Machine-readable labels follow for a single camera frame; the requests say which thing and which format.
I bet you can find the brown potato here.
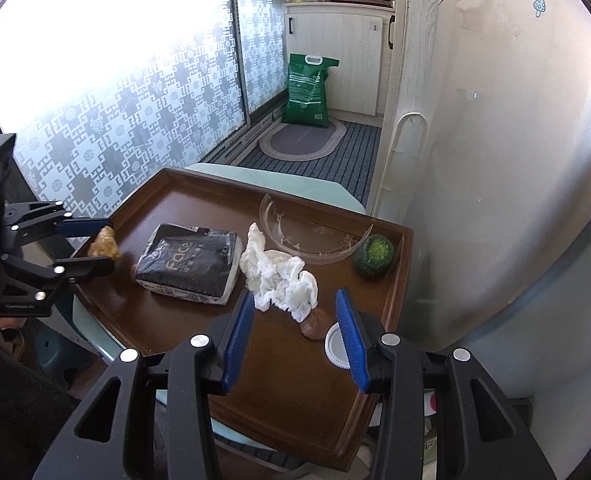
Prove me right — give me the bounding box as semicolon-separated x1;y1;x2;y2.
299;308;336;342

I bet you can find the white refrigerator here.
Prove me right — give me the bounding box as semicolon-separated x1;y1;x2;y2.
375;0;591;401

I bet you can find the patterned frosted sliding door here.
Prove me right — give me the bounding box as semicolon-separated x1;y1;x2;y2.
0;0;286;201

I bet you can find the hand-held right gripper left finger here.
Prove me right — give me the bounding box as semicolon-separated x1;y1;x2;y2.
33;290;256;480

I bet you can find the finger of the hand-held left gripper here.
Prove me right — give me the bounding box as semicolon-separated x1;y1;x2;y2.
6;201;112;251
3;255;115;306

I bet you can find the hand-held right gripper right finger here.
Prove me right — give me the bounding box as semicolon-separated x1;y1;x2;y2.
335;287;559;480

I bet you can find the tan lumpy food scrap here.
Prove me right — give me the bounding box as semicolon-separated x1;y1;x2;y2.
87;226;121;261

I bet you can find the brown wooden tray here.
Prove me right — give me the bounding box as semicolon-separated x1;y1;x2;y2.
70;167;413;471

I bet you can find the teal plastic dustpan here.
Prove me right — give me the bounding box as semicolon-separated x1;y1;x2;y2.
34;330;96;386

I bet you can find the grey oval mat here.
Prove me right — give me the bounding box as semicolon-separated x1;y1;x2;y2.
259;120;347;162

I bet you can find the black tissue pack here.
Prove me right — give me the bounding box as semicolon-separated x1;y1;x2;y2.
134;223;244;307

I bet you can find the low white cabinet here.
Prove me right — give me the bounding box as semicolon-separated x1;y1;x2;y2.
283;2;396;116

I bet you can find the crumpled white tissue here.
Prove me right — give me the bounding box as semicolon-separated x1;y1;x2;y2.
240;222;320;323

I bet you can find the small green squash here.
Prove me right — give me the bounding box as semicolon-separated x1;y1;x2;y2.
351;234;395;277

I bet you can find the white double door cabinet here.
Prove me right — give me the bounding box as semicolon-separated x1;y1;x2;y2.
365;0;456;211

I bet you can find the green rice bag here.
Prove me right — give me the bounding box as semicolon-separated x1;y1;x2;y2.
282;53;339;128

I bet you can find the grey striped floor mat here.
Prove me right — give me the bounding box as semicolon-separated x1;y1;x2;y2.
236;120;382;201

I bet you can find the person's dark clothed leg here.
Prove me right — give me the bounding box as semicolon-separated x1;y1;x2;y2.
0;345;89;480

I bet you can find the white bottle cap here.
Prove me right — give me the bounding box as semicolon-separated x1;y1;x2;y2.
324;323;352;370

